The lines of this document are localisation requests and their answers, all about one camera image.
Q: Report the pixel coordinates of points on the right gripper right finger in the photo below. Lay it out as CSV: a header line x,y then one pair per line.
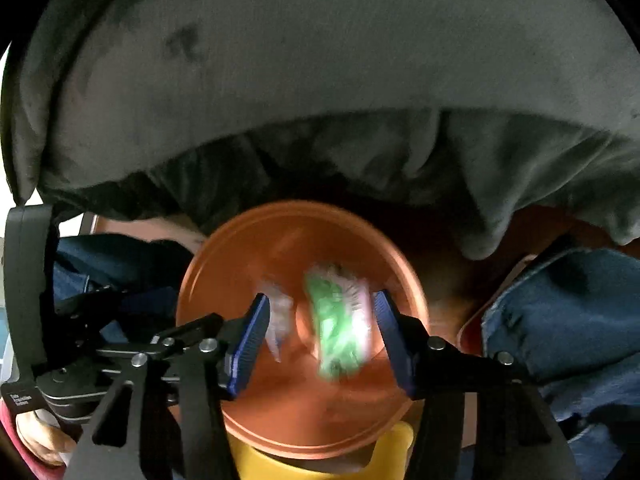
x,y
430,369

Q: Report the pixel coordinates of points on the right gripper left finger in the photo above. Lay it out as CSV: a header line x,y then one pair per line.
x,y
210,361

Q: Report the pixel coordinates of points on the orange plastic trash bin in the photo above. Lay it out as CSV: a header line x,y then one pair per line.
x,y
287,409

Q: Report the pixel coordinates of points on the green pink wrapper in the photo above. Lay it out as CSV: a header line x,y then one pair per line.
x,y
340,308

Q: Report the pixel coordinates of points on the person left hand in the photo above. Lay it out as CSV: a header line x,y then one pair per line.
x,y
42,434

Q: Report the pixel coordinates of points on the yellow plastic stool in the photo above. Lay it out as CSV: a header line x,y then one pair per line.
x,y
386,459

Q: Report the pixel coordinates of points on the blue jeans leg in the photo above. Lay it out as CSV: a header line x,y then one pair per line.
x,y
573,323

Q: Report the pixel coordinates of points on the white black logo blanket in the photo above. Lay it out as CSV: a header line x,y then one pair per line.
x,y
418,115

